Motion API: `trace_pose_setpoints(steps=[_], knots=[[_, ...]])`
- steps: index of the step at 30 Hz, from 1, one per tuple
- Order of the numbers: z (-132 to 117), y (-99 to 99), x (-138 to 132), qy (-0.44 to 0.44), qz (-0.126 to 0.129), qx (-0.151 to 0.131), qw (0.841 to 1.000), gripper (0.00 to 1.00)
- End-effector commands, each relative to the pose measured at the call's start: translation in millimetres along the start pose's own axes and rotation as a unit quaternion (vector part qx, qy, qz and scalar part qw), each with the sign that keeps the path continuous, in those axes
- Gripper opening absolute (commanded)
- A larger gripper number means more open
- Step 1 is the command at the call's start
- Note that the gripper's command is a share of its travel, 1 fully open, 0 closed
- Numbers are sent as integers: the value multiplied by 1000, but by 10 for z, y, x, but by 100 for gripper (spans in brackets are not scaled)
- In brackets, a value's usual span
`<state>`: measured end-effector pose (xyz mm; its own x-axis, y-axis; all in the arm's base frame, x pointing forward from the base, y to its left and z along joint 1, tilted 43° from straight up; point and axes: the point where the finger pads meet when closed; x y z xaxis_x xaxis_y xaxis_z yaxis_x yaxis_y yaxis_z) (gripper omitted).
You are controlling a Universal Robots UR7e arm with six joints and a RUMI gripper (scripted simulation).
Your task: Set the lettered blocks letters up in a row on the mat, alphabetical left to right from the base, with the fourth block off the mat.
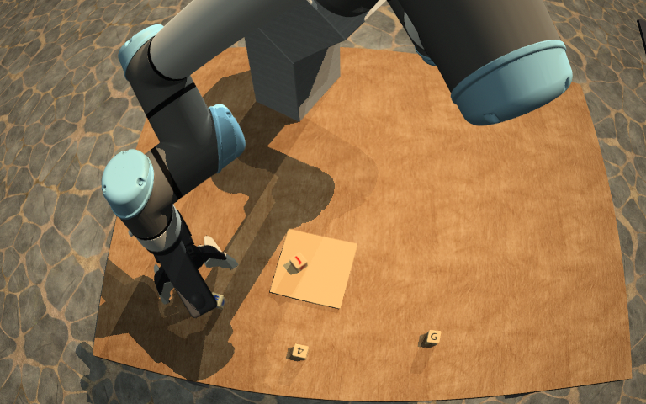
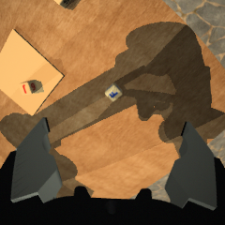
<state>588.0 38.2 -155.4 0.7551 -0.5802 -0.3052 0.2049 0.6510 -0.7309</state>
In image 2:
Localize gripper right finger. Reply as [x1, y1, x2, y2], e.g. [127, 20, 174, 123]
[165, 122, 225, 225]

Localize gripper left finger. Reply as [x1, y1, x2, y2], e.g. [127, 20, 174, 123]
[0, 117, 63, 225]

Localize beige letter block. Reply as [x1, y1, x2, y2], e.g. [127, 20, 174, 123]
[105, 82, 122, 101]
[19, 80, 38, 95]
[54, 0, 70, 8]

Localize light orange mat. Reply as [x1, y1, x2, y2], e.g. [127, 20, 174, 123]
[0, 29, 64, 116]

